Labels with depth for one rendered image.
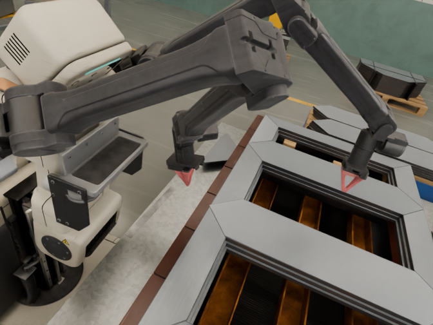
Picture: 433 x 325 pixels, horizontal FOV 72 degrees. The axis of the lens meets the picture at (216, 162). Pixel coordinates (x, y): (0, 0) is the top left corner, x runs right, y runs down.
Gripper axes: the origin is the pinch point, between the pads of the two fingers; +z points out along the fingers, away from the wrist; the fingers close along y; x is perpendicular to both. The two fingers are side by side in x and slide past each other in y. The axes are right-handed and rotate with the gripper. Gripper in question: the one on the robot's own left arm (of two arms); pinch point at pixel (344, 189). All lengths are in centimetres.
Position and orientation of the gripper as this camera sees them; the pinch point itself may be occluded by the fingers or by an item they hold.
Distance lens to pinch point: 103.2
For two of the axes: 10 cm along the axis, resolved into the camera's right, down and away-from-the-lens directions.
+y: 3.2, -3.1, 8.9
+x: -9.2, -3.4, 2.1
